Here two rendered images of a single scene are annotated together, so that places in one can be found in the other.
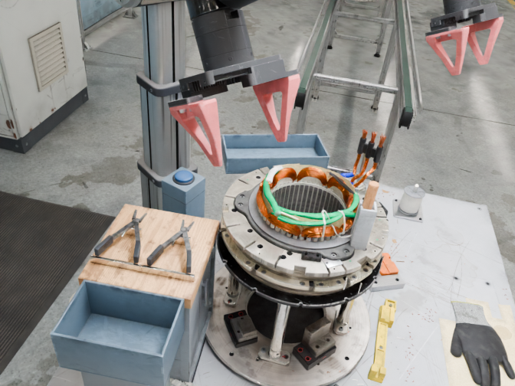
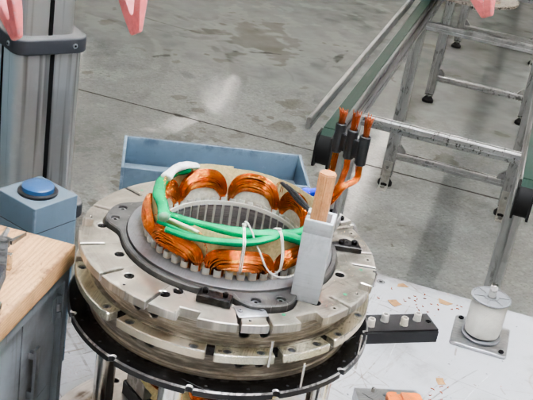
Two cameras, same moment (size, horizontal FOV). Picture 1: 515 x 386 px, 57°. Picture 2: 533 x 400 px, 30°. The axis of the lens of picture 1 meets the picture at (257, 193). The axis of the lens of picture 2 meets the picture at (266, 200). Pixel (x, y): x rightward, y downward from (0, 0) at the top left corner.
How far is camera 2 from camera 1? 0.31 m
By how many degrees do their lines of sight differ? 13
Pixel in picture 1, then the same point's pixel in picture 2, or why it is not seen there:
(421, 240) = (495, 387)
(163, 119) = (24, 97)
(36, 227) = not seen: outside the picture
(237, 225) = (100, 244)
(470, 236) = not seen: outside the picture
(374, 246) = (335, 302)
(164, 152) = (20, 161)
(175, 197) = (17, 221)
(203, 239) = (37, 264)
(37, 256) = not seen: outside the picture
